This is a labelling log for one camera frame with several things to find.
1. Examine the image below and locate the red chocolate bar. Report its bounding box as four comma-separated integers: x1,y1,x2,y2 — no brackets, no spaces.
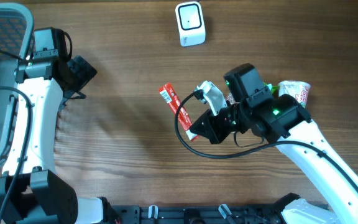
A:
159,83,199,141

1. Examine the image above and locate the green gummy candy bag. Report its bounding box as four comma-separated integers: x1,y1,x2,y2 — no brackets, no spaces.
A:
227,81,280,105

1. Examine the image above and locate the cup noodles container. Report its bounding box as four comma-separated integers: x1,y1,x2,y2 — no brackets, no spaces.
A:
278,80,311,108

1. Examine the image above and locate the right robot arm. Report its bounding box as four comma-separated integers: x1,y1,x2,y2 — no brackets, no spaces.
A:
190,63,358,223

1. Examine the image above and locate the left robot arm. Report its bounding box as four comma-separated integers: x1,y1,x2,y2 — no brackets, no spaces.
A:
0,27,111,223

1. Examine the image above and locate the white barcode scanner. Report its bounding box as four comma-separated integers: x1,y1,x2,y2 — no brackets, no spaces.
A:
175,1,206,47

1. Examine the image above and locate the grey plastic shopping basket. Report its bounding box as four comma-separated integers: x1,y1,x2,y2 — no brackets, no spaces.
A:
0,3,34,166

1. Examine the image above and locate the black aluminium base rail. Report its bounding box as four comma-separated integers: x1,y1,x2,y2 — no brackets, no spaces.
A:
113,204,284,224

